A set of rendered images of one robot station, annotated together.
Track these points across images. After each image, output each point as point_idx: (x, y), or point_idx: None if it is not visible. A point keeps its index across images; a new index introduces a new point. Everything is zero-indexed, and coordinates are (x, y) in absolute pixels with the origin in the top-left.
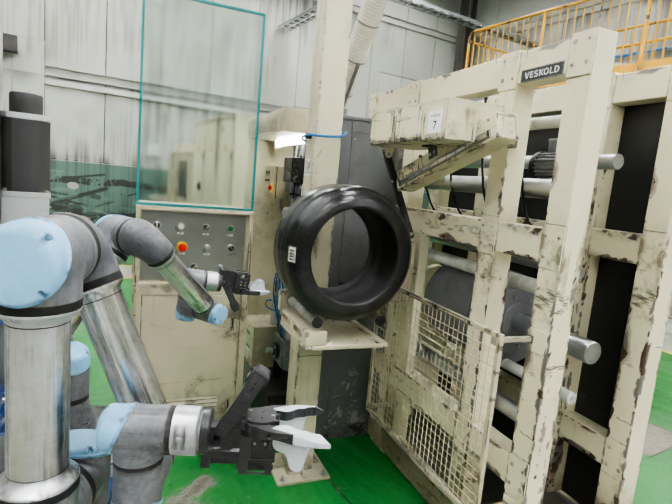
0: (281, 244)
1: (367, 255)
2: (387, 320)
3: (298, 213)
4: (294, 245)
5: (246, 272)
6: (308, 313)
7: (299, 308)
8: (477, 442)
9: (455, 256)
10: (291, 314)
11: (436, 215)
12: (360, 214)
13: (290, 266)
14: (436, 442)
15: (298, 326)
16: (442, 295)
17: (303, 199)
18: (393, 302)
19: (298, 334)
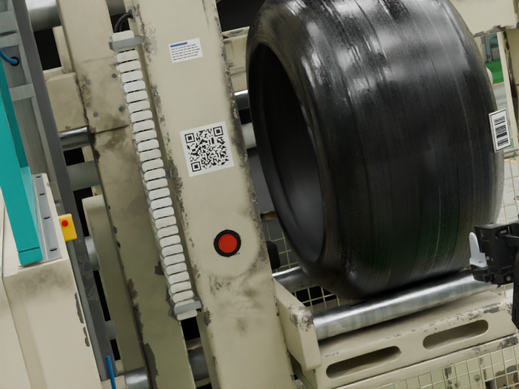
0: (445, 130)
1: (263, 161)
2: (152, 347)
3: (447, 38)
4: (491, 109)
5: (486, 224)
6: (458, 279)
7: (405, 299)
8: (500, 353)
9: (242, 125)
10: (374, 338)
11: (245, 44)
12: (262, 62)
13: (496, 163)
14: (512, 384)
15: (459, 321)
16: (262, 208)
17: (381, 15)
18: (160, 294)
19: (462, 339)
